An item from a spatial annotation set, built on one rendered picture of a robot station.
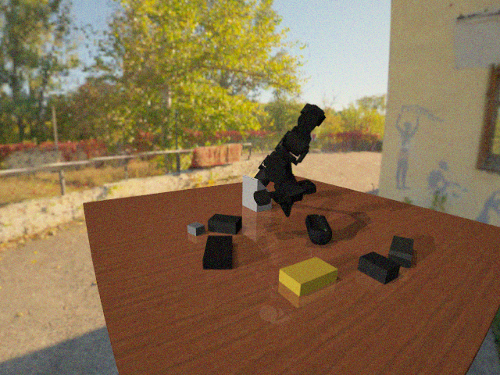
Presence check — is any dark grey switch panel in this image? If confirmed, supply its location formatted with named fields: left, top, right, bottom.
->
left=305, top=214, right=332, bottom=245

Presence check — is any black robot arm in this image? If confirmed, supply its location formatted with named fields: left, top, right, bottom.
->
left=254, top=103, right=326, bottom=204

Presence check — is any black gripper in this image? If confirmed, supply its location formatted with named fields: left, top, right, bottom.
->
left=253, top=170, right=316, bottom=218

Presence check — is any yellow rectangular block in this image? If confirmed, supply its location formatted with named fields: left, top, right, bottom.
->
left=279, top=257, right=338, bottom=297

